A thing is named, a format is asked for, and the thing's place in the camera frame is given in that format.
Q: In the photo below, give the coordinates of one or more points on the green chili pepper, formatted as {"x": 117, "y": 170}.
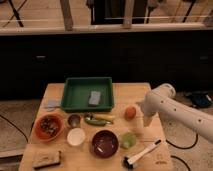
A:
{"x": 95, "y": 122}

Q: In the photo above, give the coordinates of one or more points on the white paper cup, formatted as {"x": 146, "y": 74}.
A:
{"x": 76, "y": 136}

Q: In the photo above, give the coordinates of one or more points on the small metal cup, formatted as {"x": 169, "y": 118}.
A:
{"x": 74, "y": 121}

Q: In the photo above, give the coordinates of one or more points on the blue grey cloth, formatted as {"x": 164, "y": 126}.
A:
{"x": 51, "y": 105}

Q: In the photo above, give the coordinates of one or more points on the brown sponge block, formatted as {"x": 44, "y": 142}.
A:
{"x": 46, "y": 159}

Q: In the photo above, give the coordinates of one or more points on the green plastic tray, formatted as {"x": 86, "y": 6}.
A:
{"x": 77, "y": 92}

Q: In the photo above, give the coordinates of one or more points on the orange apple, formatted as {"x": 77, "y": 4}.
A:
{"x": 130, "y": 113}

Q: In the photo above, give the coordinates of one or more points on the grey blue sponge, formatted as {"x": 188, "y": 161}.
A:
{"x": 94, "y": 98}

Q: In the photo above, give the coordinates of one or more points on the black white brush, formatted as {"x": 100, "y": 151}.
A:
{"x": 130, "y": 162}

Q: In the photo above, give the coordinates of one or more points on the green cup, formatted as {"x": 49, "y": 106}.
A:
{"x": 128, "y": 140}

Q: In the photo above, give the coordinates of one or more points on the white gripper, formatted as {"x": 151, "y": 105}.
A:
{"x": 148, "y": 110}

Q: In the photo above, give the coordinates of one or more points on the dark blue floor object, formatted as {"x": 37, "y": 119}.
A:
{"x": 201, "y": 100}

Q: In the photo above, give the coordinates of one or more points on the dark purple bowl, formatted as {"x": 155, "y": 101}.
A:
{"x": 104, "y": 144}

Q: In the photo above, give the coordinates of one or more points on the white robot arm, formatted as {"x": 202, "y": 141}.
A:
{"x": 161, "y": 100}

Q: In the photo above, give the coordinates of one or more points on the orange bowl with contents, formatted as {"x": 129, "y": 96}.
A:
{"x": 48, "y": 127}

